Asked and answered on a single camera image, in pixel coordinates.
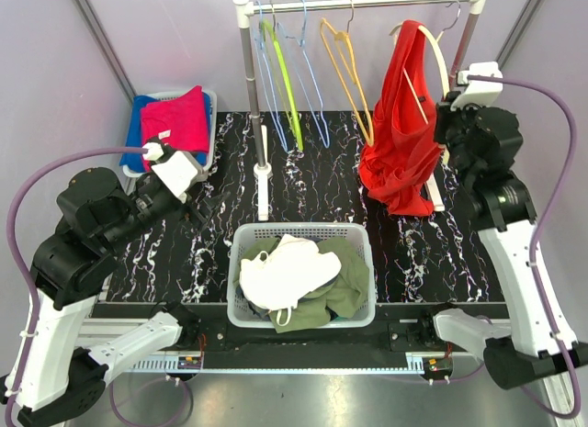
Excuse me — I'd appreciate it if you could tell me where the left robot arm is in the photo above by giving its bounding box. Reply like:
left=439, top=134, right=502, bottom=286
left=2, top=167, right=226, bottom=426

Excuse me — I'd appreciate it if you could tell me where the blue folded garment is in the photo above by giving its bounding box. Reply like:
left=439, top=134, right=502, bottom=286
left=119, top=96, right=157, bottom=173

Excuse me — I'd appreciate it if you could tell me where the white front laundry basket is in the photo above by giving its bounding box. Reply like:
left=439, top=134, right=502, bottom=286
left=227, top=222, right=377, bottom=330

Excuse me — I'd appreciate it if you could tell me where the light blue wire hanger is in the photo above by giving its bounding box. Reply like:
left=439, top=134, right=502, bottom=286
left=277, top=0, right=332, bottom=149

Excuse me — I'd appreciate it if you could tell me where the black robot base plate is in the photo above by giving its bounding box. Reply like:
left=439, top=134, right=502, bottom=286
left=89, top=300, right=529, bottom=371

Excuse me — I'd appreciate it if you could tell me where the empty light blue hanger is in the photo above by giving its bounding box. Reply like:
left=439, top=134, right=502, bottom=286
left=254, top=13, right=288, bottom=152

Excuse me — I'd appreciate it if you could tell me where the cream white hanger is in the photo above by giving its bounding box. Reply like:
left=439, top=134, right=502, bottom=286
left=389, top=0, right=463, bottom=166

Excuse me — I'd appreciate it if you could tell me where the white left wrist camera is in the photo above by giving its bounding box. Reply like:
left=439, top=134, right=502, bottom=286
left=143, top=141, right=208, bottom=204

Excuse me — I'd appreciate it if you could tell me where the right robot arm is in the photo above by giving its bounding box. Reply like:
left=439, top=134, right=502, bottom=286
left=417, top=101, right=587, bottom=389

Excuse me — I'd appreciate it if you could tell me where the metal clothes rack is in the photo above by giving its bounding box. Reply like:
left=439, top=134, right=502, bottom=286
left=232, top=0, right=487, bottom=221

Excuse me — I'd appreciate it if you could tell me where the neon green hanger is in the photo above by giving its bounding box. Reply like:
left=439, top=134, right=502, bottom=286
left=263, top=17, right=303, bottom=152

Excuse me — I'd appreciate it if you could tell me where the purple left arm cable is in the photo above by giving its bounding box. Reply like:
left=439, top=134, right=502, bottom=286
left=0, top=146, right=151, bottom=426

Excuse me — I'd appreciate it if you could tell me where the white back laundry basket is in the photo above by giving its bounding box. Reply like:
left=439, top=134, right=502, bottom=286
left=120, top=88, right=217, bottom=178

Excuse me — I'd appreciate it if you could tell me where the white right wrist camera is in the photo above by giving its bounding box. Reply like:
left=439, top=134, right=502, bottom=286
left=450, top=62, right=503, bottom=111

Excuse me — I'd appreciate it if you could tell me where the white laundry basket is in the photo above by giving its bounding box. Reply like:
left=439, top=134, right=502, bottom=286
left=227, top=222, right=377, bottom=330
left=120, top=88, right=217, bottom=178

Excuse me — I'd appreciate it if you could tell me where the olive green tank top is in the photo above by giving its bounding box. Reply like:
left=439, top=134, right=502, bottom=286
left=238, top=238, right=371, bottom=334

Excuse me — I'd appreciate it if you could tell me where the pink folded garment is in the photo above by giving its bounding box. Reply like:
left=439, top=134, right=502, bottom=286
left=139, top=85, right=210, bottom=166

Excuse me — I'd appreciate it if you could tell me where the red tank top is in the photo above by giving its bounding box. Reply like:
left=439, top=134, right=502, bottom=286
left=358, top=20, right=445, bottom=217

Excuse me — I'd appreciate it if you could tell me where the white pink garment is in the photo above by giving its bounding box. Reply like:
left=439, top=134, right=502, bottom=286
left=235, top=234, right=342, bottom=328

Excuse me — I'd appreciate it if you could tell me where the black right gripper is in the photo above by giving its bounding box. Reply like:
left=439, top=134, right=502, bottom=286
left=432, top=90, right=492, bottom=184

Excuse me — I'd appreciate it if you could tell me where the blue-grey tank top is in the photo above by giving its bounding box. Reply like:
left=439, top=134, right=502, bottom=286
left=236, top=287, right=271, bottom=321

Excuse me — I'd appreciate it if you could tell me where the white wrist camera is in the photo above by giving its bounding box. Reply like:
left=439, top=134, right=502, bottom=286
left=450, top=62, right=503, bottom=111
left=143, top=141, right=208, bottom=204

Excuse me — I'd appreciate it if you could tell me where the yellow hanger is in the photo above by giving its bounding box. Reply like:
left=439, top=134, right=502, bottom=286
left=319, top=0, right=375, bottom=146

